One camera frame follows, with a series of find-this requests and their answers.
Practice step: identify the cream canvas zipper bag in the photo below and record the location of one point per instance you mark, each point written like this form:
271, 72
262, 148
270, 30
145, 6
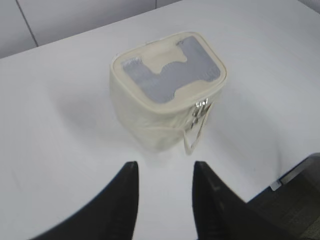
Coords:
163, 91

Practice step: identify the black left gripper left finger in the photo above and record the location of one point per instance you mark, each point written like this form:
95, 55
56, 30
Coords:
111, 215

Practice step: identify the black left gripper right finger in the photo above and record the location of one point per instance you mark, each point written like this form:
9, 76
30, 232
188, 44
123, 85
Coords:
219, 214

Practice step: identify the white table edge bracket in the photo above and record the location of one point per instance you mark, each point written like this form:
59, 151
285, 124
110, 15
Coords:
275, 185

